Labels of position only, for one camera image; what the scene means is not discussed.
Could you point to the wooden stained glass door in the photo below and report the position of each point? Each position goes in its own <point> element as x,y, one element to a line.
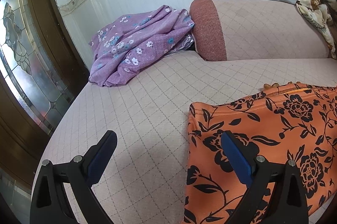
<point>41,75</point>

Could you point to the orange black floral garment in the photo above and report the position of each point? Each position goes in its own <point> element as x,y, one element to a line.
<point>291,122</point>

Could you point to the pink quilted mattress cover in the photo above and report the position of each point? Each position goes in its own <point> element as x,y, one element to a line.
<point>145,181</point>

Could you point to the pink bolster cushion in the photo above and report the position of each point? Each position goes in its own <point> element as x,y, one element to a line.
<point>228,30</point>

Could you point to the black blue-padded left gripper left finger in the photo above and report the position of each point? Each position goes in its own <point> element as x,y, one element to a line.
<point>50,203</point>

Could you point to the purple floral cloth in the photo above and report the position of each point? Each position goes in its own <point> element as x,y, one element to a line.
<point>133,42</point>

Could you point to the cream brown floral blanket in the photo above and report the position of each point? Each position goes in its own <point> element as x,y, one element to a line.
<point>321,14</point>

